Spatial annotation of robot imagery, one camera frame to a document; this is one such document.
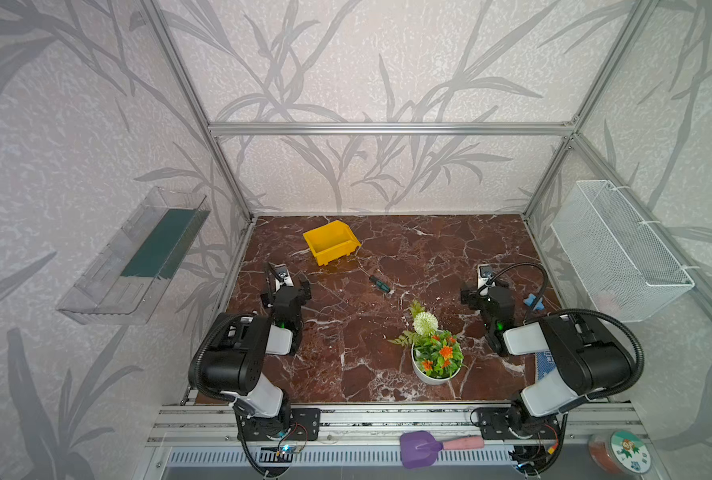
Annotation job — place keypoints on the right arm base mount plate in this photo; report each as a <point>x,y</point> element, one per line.
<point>500,423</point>

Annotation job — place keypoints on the clear plastic wall shelf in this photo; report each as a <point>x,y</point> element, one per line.
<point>130,276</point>

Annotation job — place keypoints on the blue cloth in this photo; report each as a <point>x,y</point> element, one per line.
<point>545,364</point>

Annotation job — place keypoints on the yellow plastic bin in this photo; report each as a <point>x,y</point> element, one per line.
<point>331,242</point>

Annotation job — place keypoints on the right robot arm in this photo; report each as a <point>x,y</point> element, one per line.
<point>595,354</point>

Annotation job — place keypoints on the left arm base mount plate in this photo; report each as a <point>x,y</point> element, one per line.
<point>297,424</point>

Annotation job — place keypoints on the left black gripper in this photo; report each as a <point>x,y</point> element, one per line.
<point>287,293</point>

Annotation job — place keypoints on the potted artificial flowers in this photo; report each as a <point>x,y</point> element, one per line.
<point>435,353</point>

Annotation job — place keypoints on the blue small object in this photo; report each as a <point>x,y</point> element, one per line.
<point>533,302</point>

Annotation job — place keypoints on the white wire mesh basket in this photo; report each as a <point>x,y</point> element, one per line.
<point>625,267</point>

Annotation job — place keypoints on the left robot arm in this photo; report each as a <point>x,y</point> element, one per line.
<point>228,364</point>

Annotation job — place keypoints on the purple pink toy spatula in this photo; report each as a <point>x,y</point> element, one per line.
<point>421,449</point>

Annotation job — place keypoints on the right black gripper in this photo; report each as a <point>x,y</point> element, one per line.
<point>488,295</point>

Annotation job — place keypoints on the green handled screwdriver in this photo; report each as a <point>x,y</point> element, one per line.
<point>380,284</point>

